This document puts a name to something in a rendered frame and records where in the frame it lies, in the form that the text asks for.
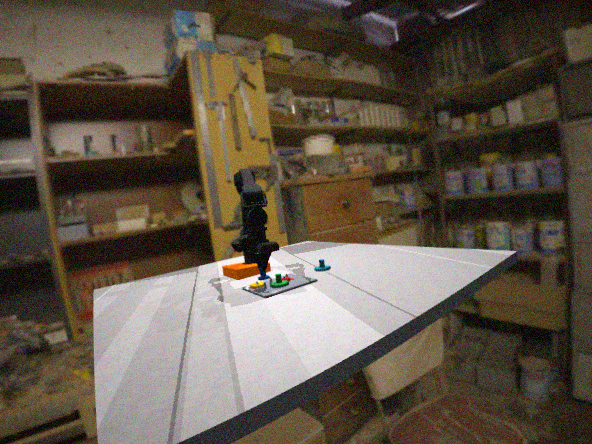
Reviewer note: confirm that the dark blue gear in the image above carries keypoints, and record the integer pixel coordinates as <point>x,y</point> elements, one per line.
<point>263,275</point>

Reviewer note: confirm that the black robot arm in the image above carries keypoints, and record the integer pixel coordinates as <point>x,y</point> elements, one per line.
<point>251,197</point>

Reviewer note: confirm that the green gear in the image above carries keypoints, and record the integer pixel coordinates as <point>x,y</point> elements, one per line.
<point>279,282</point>

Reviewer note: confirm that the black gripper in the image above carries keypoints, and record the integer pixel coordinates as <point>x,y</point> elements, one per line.
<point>261,252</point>

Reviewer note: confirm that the teal gear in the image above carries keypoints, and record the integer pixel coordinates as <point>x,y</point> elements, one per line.
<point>322,266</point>

